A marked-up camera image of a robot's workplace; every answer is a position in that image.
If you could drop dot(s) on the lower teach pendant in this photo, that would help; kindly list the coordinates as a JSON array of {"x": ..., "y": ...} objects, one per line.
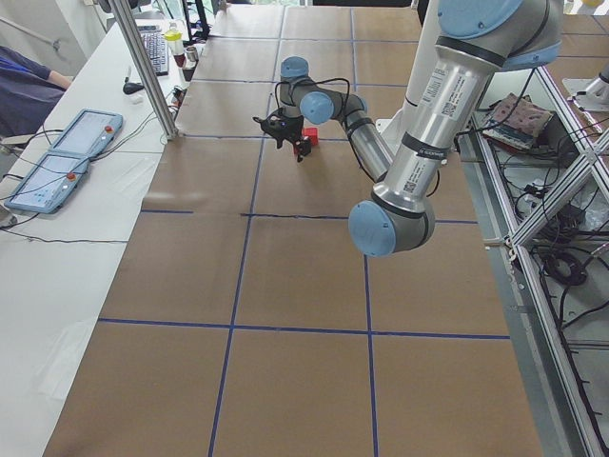
[{"x": 49, "y": 183}]

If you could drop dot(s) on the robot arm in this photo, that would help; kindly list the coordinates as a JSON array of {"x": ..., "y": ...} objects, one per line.
[{"x": 462, "y": 45}]

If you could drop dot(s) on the black keyboard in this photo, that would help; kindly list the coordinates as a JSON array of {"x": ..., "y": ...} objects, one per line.
[{"x": 157, "y": 52}]

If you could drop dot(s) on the metal cup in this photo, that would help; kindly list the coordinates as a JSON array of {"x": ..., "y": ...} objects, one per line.
[{"x": 191, "y": 54}]

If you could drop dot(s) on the brown paper mat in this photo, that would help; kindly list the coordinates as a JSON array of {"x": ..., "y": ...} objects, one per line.
[{"x": 242, "y": 321}]

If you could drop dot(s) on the teach pendant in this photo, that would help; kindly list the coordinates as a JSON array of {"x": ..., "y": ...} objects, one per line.
[
  {"x": 88, "y": 134},
  {"x": 49, "y": 183}
]

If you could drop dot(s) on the upper teach pendant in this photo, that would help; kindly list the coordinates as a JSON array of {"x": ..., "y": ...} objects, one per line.
[{"x": 88, "y": 134}]

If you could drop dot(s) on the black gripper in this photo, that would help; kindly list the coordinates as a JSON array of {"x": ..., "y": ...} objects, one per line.
[{"x": 293, "y": 133}]

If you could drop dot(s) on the aluminium frame post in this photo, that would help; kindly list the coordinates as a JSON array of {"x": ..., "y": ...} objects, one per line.
[{"x": 123, "y": 16}]

